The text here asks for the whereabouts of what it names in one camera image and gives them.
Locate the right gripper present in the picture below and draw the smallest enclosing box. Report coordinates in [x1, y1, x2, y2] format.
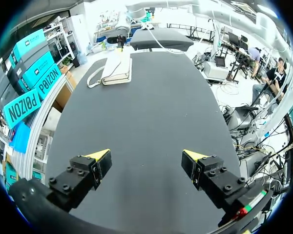
[116, 35, 126, 49]

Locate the person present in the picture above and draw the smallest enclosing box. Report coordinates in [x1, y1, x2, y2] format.
[247, 46, 262, 75]
[251, 57, 289, 106]

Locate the white leather handbag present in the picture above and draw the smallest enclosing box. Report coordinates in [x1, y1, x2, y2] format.
[86, 57, 133, 89]

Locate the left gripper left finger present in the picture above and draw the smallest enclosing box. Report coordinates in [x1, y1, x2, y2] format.
[45, 148, 113, 210]

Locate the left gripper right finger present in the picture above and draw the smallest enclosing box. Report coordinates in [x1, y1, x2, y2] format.
[181, 149, 251, 213]

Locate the white cable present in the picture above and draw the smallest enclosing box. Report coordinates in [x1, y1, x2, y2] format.
[141, 23, 187, 54]

